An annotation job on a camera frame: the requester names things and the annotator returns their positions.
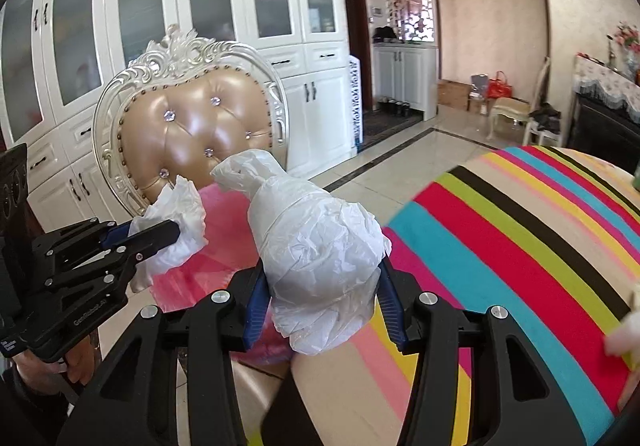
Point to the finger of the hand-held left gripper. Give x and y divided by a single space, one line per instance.
150 236
112 233

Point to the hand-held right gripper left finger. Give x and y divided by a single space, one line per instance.
255 313

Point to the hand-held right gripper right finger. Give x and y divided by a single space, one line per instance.
392 311

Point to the white tissue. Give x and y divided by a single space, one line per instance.
186 206

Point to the pink plastic bag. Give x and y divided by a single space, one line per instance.
220 236

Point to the white plastic bag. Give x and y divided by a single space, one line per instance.
315 236

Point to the person's left forearm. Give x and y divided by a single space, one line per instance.
30 411

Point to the person's left hand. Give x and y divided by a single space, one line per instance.
80 366

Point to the ornate gold leather chair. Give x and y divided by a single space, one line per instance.
190 116

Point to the striped colourful tablecloth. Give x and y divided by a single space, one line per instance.
500 236

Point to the dark doormat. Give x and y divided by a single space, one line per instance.
390 129

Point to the row of dark shoes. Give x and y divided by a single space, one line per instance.
395 107

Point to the white patterned standing box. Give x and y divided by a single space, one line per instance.
359 101

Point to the cardboard box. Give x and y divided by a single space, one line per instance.
454 94

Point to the cream chair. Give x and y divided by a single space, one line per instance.
510 109

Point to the white shoe cabinet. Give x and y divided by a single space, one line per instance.
405 76

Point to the black bag on chair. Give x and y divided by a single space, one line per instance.
546 119

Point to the red bag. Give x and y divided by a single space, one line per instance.
500 87

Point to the black piano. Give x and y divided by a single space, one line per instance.
600 131

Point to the black bag on cabinet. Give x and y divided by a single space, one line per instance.
385 34

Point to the dark wooden door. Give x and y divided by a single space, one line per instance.
356 26

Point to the floral lace cloth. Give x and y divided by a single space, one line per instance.
605 81

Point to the pink flowers in vase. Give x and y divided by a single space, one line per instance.
627 36

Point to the wall control panel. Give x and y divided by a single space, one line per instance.
377 12

